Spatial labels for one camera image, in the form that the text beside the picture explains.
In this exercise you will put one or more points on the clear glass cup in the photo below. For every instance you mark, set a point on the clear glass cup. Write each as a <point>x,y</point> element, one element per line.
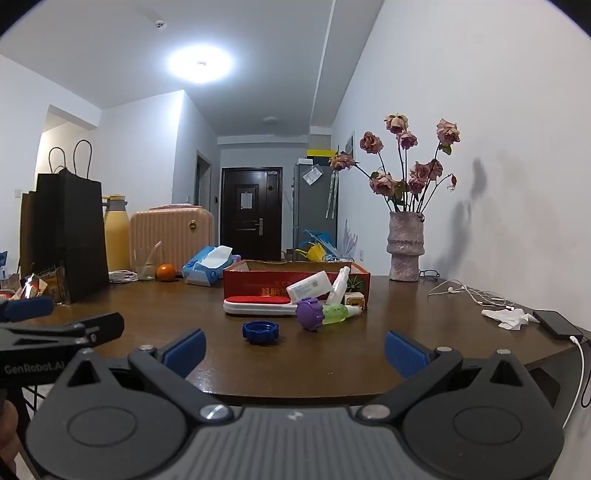
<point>145,272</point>

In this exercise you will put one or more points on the pink ceramic vase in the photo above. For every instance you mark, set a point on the pink ceramic vase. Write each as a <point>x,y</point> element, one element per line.
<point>406,249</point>

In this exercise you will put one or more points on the dried pink roses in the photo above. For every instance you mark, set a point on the dried pink roses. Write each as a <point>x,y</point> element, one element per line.
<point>383,184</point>

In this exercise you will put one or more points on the clear plastic bag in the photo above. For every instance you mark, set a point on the clear plastic bag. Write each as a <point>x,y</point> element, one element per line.
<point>311,176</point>

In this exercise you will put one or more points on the grey fridge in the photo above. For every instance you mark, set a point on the grey fridge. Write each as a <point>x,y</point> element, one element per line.
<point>314,217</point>

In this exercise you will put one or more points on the blue plastic frame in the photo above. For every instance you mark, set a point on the blue plastic frame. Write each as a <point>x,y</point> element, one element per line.
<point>323,237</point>

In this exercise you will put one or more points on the yellow and black box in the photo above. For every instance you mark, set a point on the yellow and black box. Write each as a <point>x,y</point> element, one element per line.
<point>321,152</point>

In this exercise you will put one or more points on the blue tissue pack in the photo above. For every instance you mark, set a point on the blue tissue pack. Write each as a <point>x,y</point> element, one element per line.
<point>203,271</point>

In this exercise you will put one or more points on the pink ribbed suitcase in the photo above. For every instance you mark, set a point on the pink ribbed suitcase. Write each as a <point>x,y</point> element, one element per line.
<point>175,235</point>

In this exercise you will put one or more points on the white labelled bottle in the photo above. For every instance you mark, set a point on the white labelled bottle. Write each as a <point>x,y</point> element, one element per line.
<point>309,286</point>

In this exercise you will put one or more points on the shiny snack packet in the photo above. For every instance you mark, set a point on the shiny snack packet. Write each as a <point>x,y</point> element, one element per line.
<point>51,284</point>

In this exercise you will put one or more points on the interior door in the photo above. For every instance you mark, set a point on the interior door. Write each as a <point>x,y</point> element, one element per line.
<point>203,180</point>

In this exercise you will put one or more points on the purple dried grass bundle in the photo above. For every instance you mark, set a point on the purple dried grass bundle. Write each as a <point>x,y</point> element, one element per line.
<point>351,240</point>

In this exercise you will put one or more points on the wall picture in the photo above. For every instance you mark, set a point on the wall picture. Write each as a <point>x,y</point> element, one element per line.
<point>349,147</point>

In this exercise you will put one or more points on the crumpled white tissue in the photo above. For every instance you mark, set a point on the crumpled white tissue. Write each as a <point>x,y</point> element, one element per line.
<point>508,317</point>

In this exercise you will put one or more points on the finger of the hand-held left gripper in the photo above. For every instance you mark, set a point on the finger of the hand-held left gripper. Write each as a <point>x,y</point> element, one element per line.
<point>27,308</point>
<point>106,325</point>

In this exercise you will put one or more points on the round ceiling light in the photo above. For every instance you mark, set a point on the round ceiling light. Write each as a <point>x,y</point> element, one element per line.
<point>199,64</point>

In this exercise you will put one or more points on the white cube charger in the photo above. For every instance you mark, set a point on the white cube charger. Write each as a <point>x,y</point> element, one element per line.
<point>355,300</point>

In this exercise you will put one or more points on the person's left hand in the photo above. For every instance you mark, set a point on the person's left hand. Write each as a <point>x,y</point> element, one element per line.
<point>7,429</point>

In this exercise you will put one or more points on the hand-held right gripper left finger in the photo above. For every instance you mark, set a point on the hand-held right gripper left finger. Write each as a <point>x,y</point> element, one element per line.
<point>187,350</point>

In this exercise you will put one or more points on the white spray bottle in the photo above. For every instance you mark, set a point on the white spray bottle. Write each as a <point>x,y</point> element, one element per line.
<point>340,286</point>

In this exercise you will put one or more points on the orange fruit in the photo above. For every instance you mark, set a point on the orange fruit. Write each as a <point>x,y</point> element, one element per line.
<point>165,273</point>

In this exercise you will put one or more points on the dark brown entrance door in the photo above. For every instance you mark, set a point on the dark brown entrance door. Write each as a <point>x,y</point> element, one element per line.
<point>251,221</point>

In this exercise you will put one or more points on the black paper bag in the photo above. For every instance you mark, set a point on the black paper bag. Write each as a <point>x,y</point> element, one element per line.
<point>69,230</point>

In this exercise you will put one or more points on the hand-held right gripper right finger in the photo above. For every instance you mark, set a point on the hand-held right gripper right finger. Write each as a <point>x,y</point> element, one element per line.
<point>406,353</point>

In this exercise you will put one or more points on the black eyeglasses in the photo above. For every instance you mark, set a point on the black eyeglasses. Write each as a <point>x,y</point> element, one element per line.
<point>431,274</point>

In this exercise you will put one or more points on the yellow watering can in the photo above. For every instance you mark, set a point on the yellow watering can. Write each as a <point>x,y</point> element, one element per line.
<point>316,253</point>

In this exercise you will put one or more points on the black smartphone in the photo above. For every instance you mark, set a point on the black smartphone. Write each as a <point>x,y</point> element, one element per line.
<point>556,324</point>

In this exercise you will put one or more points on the yellow thermos bottle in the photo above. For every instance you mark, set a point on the yellow thermos bottle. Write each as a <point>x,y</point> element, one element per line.
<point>117,240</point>

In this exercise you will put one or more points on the red cardboard box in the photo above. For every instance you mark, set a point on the red cardboard box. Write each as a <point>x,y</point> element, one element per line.
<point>258,284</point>

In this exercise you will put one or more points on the blue bottle cap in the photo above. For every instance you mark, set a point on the blue bottle cap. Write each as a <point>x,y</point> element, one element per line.
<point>261,332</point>

